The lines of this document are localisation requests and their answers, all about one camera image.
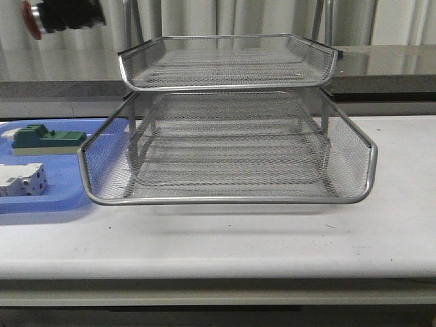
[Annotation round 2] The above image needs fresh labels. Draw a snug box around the red emergency push button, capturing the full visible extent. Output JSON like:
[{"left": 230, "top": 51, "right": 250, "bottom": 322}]
[{"left": 20, "top": 0, "right": 106, "bottom": 41}]

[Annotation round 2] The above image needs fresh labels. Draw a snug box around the blue plastic tray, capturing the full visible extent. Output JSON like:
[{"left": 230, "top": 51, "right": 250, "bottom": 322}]
[{"left": 1, "top": 118, "right": 104, "bottom": 214}]

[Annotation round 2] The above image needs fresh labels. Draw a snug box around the grey window curtain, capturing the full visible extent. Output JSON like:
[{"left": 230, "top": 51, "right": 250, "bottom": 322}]
[{"left": 1, "top": 1, "right": 435, "bottom": 51}]

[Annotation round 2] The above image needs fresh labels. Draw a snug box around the silver mesh tray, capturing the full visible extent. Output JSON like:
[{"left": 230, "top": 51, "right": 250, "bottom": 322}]
[
  {"left": 136, "top": 135, "right": 326, "bottom": 187},
  {"left": 118, "top": 34, "right": 343, "bottom": 92},
  {"left": 78, "top": 88, "right": 377, "bottom": 205}
]

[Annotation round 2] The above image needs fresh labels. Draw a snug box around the grey stone counter ledge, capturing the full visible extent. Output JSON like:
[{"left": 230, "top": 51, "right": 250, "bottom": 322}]
[{"left": 1, "top": 45, "right": 435, "bottom": 121}]

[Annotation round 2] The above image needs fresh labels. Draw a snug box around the white circuit breaker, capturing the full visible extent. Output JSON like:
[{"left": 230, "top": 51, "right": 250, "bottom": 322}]
[{"left": 1, "top": 163, "right": 48, "bottom": 197}]

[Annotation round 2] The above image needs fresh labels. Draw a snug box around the green terminal block module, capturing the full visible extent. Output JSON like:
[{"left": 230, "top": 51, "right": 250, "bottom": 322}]
[{"left": 2, "top": 124, "right": 87, "bottom": 156}]

